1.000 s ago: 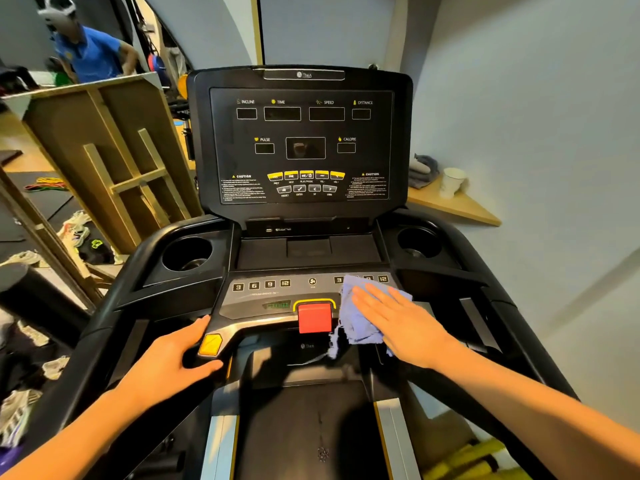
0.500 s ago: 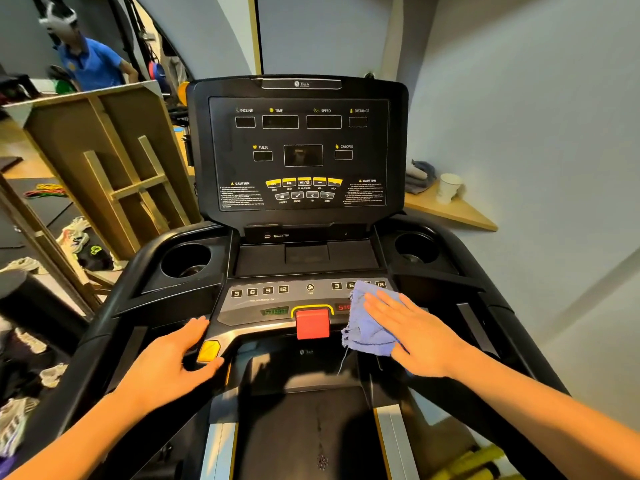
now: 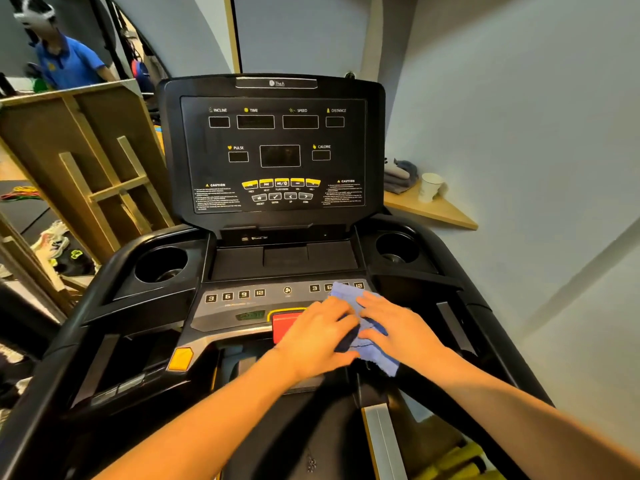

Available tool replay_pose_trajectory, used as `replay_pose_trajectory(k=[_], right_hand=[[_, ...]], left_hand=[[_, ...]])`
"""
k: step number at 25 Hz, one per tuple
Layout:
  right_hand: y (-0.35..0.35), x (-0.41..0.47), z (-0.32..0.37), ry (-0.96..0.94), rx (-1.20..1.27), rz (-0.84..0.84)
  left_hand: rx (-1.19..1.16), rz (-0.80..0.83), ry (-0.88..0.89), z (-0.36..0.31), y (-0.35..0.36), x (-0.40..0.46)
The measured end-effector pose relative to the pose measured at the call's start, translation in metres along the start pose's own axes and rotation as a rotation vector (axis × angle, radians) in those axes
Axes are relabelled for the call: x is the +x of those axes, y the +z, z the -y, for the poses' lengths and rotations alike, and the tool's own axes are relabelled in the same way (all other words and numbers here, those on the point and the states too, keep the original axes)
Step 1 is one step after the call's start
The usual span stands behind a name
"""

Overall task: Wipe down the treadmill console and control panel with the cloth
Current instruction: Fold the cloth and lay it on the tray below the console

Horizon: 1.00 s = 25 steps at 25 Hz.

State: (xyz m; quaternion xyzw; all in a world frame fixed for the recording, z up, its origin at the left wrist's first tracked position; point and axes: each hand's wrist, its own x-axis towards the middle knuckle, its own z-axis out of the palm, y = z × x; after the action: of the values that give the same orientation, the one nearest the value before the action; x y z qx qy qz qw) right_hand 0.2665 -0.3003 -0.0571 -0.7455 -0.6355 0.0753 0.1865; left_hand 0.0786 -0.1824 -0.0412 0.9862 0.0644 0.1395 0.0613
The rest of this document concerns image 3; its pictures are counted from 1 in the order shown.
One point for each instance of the person's right forearm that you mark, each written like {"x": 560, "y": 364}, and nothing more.
{"x": 525, "y": 419}

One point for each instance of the wooden frame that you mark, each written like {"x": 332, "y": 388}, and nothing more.
{"x": 30, "y": 267}

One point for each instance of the white cup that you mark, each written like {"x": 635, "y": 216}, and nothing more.
{"x": 429, "y": 187}

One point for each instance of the black treadmill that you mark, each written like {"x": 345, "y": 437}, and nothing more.
{"x": 275, "y": 159}

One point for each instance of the white headset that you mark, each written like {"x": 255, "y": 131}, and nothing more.
{"x": 35, "y": 14}

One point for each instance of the person's right thumb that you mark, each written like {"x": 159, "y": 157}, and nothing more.
{"x": 371, "y": 334}

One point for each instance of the folded grey towels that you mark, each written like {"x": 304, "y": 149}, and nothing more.
{"x": 397, "y": 175}

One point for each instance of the blue cleaning cloth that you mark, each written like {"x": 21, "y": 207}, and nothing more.
{"x": 376, "y": 357}

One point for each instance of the wooden wall shelf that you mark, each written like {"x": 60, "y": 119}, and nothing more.
{"x": 435, "y": 210}

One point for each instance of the black exercise rack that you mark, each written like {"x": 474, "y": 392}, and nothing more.
{"x": 107, "y": 29}

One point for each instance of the person's left forearm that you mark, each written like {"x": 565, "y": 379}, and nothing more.
{"x": 210, "y": 424}

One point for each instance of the overturned wooden table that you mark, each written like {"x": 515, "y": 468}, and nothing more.
{"x": 65, "y": 139}

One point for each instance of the person's right hand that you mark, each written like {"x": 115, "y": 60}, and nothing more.
{"x": 405, "y": 334}

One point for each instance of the white sneakers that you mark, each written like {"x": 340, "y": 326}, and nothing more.
{"x": 51, "y": 240}

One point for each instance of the yellow-green dumbbells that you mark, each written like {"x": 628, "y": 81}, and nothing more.
{"x": 460, "y": 462}

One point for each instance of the person's left hand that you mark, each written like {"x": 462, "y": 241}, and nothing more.
{"x": 315, "y": 339}

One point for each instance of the person's left thumb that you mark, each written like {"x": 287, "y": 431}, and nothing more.
{"x": 348, "y": 356}

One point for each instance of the red treadmill stop button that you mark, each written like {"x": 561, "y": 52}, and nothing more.
{"x": 283, "y": 324}

